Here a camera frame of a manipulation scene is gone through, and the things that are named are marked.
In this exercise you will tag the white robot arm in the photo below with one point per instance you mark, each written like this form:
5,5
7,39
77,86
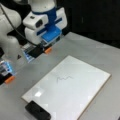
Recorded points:
10,20

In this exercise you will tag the white blue gripper body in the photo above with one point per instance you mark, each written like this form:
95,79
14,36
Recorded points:
45,27

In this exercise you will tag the black whiteboard eraser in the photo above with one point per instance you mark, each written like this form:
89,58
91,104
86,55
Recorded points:
38,112

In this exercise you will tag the white whiteboard panel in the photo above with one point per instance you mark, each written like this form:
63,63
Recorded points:
67,90

